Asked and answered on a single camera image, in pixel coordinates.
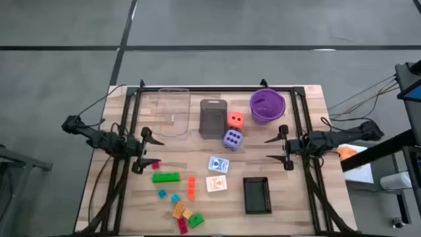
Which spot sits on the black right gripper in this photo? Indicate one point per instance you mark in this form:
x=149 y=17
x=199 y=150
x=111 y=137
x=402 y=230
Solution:
x=296 y=146

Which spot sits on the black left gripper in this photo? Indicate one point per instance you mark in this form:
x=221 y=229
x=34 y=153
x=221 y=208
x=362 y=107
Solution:
x=135 y=147

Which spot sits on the long green toy brick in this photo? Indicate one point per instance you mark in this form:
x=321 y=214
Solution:
x=166 y=177

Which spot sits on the small cyan toy brick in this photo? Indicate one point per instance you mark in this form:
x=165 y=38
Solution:
x=162 y=194
x=176 y=199

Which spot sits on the purple foam die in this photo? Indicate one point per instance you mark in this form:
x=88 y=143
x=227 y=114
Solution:
x=233 y=140

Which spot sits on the long orange toy brick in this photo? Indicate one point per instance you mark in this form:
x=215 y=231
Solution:
x=191 y=188

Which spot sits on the light orange toy brick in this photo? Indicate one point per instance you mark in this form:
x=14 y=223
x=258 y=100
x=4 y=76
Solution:
x=179 y=210

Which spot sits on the blue playing card deck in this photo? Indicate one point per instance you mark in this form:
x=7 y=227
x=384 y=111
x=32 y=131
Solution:
x=218 y=164

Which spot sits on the small yellow toy brick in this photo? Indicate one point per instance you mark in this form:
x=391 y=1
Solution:
x=187 y=214

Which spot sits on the red toy brick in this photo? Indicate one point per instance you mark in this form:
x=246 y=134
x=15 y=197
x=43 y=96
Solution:
x=182 y=226

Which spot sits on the short green toy brick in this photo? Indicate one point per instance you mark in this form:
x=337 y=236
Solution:
x=196 y=221

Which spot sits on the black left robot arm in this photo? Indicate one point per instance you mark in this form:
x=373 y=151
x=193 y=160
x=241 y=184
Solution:
x=98 y=138

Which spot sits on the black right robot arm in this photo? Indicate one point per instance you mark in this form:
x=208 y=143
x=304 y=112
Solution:
x=329 y=138

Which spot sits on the small magenta toy brick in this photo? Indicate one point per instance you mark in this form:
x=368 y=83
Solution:
x=156 y=165

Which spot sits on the purple plastic bucket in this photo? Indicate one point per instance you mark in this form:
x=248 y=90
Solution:
x=267 y=105

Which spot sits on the clear plastic bin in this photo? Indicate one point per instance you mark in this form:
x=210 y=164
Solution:
x=172 y=112

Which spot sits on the black mesh plastic basket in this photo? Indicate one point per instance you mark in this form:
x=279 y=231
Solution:
x=257 y=195

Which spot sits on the orange foam die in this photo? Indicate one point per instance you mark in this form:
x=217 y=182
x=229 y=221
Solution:
x=236 y=120

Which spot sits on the orange soft object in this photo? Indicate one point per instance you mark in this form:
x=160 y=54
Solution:
x=347 y=153

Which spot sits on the grey translucent plastic bin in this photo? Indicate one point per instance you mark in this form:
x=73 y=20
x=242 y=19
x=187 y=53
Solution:
x=213 y=120

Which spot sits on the orange playing card deck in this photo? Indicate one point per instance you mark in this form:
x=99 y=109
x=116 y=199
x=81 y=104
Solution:
x=216 y=183

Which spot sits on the white sheet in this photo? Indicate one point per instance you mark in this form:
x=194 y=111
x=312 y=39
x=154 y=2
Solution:
x=360 y=172

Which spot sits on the black metal bar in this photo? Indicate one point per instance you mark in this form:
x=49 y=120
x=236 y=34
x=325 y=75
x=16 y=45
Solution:
x=378 y=151

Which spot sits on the grey padded armrest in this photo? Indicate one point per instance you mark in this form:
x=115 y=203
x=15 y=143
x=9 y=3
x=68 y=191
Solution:
x=396 y=181

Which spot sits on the grey metal bench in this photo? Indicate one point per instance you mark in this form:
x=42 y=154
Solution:
x=16 y=171

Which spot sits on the black caster wheel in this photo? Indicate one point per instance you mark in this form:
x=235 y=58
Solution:
x=398 y=222

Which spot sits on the dark monitor stand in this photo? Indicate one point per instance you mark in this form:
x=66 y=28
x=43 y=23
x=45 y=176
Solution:
x=411 y=95

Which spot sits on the black aluminium rig frame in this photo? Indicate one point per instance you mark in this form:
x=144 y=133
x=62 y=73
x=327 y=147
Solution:
x=213 y=89

